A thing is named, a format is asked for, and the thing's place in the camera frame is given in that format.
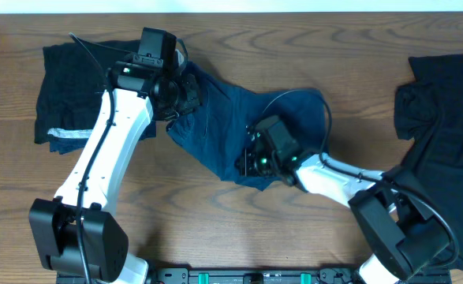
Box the blue denim shorts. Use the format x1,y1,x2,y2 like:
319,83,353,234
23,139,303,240
166,61,329,192

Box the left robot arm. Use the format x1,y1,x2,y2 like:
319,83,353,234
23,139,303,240
28,28,201,283

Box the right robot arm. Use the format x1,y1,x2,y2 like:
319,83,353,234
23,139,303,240
236,115,458,283

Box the folded black shorts white trim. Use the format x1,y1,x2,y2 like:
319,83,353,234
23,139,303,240
34,40,139,155

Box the black garment pile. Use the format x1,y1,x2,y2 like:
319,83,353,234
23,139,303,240
394,54,463,271

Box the black mounting rail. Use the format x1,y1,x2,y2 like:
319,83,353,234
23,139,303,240
55,267,452,284

